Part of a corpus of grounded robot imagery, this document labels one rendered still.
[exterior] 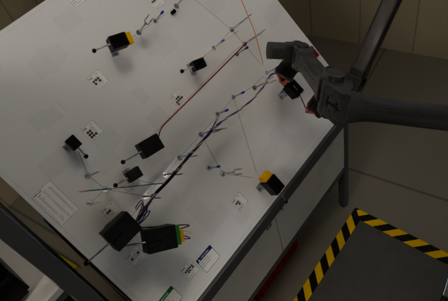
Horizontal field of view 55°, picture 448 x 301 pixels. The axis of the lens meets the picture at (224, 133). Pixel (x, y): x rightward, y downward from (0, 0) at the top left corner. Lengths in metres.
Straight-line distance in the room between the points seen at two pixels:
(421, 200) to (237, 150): 1.40
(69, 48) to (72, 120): 0.23
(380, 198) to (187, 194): 1.46
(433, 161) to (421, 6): 1.07
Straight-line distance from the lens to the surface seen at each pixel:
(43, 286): 1.01
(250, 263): 1.79
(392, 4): 1.49
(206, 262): 1.50
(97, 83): 1.43
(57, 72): 1.42
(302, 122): 1.73
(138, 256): 1.42
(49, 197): 1.37
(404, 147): 2.89
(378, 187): 2.69
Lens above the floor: 2.23
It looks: 47 degrees down
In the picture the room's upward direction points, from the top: 18 degrees counter-clockwise
